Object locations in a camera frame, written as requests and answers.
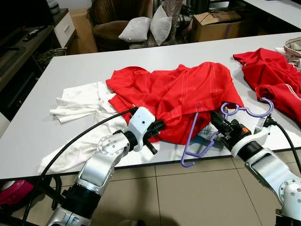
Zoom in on purple plastic hanger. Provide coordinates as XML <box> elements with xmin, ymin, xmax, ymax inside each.
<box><xmin>180</xmin><ymin>97</ymin><xmax>275</xmax><ymax>168</ymax></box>

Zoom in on plain red shirt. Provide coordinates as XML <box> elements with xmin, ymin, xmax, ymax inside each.
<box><xmin>106</xmin><ymin>61</ymin><xmax>245</xmax><ymax>145</ymax></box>

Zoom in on red white striped garment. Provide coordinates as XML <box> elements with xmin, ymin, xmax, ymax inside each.
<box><xmin>233</xmin><ymin>47</ymin><xmax>301</xmax><ymax>124</ymax></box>

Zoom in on white cotton shirt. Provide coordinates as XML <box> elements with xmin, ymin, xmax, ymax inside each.
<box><xmin>39</xmin><ymin>81</ymin><xmax>137</xmax><ymax>174</ymax></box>

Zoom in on open brown cardboard box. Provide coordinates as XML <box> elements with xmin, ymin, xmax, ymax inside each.
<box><xmin>192</xmin><ymin>10</ymin><xmax>245</xmax><ymax>43</ymax></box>

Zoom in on wide grey pillow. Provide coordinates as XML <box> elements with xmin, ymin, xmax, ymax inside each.
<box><xmin>118</xmin><ymin>16</ymin><xmax>152</xmax><ymax>43</ymax></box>

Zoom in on beige crumpled garment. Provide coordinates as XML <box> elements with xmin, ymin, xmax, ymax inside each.
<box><xmin>275</xmin><ymin>37</ymin><xmax>301</xmax><ymax>71</ymax></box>

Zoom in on narrow grey pillow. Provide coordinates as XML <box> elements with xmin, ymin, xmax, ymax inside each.
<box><xmin>150</xmin><ymin>5</ymin><xmax>172</xmax><ymax>46</ymax></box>

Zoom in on brown armchair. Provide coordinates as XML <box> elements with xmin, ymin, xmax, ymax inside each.
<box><xmin>88</xmin><ymin>0</ymin><xmax>156</xmax><ymax>52</ymax></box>

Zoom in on patterned grey curtain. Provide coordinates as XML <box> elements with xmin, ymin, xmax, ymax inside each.
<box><xmin>162</xmin><ymin>0</ymin><xmax>184</xmax><ymax>29</ymax></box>

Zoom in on white drawer cabinet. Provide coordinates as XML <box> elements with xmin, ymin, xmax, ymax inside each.
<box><xmin>53</xmin><ymin>10</ymin><xmax>76</xmax><ymax>48</ymax></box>

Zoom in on magenta round appliance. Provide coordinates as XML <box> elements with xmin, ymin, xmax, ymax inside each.
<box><xmin>0</xmin><ymin>179</ymin><xmax>36</xmax><ymax>208</ymax></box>

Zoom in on black remote control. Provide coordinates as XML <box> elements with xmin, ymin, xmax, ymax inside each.
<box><xmin>23</xmin><ymin>28</ymin><xmax>45</xmax><ymax>42</ymax></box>

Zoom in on black TV stand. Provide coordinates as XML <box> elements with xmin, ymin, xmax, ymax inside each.
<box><xmin>0</xmin><ymin>0</ymin><xmax>62</xmax><ymax>118</ymax></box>

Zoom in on grey white jar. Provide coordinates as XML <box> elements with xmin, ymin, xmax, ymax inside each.
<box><xmin>47</xmin><ymin>0</ymin><xmax>61</xmax><ymax>15</ymax></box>

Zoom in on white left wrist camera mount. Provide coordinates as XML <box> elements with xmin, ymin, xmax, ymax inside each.
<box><xmin>126</xmin><ymin>107</ymin><xmax>157</xmax><ymax>152</ymax></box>

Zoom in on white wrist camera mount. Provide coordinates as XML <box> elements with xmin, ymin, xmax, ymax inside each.
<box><xmin>230</xmin><ymin>115</ymin><xmax>276</xmax><ymax>158</ymax></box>
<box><xmin>126</xmin><ymin>107</ymin><xmax>157</xmax><ymax>152</ymax></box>

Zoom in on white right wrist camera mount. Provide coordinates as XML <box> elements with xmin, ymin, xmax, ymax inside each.
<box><xmin>230</xmin><ymin>115</ymin><xmax>276</xmax><ymax>158</ymax></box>

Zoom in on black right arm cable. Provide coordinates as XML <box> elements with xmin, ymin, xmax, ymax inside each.
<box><xmin>268</xmin><ymin>118</ymin><xmax>301</xmax><ymax>172</ymax></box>

